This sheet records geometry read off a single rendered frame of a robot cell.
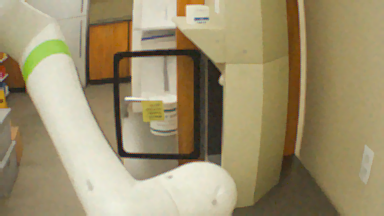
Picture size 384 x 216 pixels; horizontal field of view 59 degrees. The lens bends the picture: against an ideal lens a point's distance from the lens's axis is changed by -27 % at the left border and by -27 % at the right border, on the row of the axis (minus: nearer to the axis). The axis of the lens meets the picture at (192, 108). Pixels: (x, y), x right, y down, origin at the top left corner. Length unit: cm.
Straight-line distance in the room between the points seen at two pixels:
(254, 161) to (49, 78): 83
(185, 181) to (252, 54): 70
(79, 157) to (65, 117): 7
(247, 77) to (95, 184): 77
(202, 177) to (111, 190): 13
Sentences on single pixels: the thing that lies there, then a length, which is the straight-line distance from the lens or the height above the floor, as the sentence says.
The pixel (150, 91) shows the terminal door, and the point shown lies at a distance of 156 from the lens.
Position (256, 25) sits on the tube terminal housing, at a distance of 122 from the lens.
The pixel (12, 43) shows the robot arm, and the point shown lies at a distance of 75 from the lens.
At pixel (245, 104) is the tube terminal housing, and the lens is 127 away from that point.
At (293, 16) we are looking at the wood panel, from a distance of 166.
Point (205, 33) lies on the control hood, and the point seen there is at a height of 150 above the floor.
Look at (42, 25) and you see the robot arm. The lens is 78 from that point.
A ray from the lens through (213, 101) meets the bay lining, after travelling 155.
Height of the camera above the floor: 169
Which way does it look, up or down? 19 degrees down
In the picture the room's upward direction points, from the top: straight up
